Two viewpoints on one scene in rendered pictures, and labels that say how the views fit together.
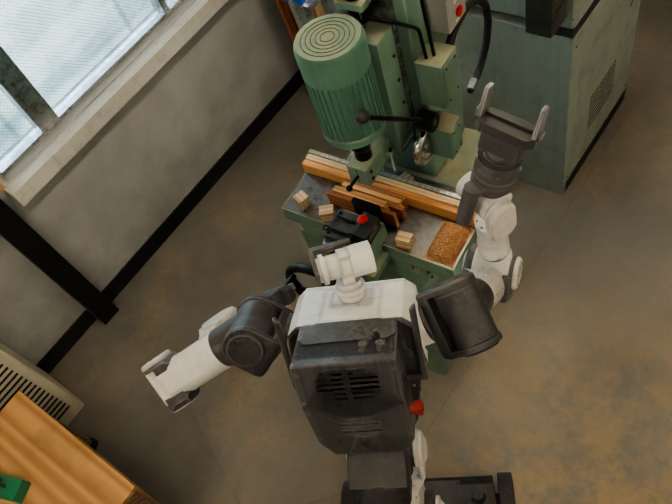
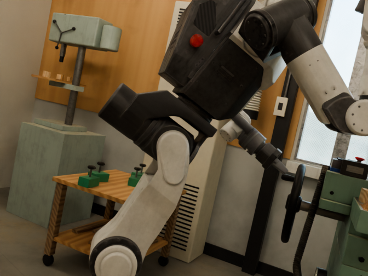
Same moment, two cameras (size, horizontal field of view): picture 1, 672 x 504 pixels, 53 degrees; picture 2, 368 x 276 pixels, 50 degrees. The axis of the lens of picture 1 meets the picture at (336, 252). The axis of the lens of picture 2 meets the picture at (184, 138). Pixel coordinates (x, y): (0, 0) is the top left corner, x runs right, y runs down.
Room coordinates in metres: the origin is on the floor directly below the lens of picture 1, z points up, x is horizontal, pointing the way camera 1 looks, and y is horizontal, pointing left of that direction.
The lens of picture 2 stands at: (-0.03, -0.89, 1.07)
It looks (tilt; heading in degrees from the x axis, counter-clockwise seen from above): 4 degrees down; 58
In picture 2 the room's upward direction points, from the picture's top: 12 degrees clockwise
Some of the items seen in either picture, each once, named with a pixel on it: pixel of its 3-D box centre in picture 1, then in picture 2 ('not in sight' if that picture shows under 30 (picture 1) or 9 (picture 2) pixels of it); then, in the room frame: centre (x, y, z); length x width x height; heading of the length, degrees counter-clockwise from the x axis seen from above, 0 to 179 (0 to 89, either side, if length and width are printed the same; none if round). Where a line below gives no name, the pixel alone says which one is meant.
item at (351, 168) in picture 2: (351, 229); (348, 166); (1.14, -0.07, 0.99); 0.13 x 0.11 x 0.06; 39
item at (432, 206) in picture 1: (394, 194); not in sight; (1.25, -0.23, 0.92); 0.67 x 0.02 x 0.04; 39
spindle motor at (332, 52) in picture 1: (342, 84); not in sight; (1.31, -0.19, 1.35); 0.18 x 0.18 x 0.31
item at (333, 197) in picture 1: (362, 208); not in sight; (1.24, -0.12, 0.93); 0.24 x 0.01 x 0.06; 39
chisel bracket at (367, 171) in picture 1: (370, 160); not in sight; (1.32, -0.20, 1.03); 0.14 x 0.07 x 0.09; 129
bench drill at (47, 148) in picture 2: not in sight; (70, 119); (0.85, 2.21, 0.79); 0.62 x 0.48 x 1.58; 123
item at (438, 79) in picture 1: (438, 75); not in sight; (1.33, -0.45, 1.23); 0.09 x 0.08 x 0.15; 129
